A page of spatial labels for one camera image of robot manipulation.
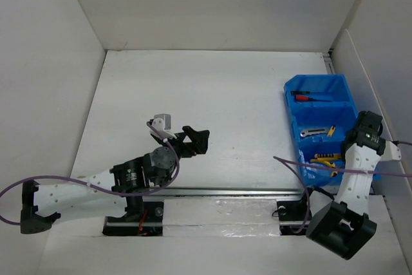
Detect green black precision screwdriver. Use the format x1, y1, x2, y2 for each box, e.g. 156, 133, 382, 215
290, 90, 310, 95

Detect silver folding utility knife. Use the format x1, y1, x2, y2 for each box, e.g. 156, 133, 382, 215
300, 128, 328, 138

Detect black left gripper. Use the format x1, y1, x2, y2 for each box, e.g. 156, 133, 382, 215
155, 127, 208, 165

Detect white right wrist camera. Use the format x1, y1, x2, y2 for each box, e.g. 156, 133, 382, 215
380, 140, 402, 162

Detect red handled screwdriver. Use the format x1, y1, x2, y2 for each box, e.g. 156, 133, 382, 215
294, 95, 331, 102

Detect metal mounting rail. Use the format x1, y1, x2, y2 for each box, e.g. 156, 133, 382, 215
69, 186, 374, 224

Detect yellow pliers corner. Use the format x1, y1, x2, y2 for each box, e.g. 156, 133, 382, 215
310, 158, 338, 177

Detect blue plastic compartment bin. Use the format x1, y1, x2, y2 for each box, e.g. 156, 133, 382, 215
283, 73, 381, 189

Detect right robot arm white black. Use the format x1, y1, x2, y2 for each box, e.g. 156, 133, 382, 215
297, 111, 386, 260

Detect yellow pliers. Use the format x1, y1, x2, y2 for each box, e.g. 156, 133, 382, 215
314, 153, 341, 161

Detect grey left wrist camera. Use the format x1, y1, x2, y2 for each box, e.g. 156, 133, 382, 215
149, 113, 173, 139

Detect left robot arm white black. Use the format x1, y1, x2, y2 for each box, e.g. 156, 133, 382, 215
20, 118, 210, 234

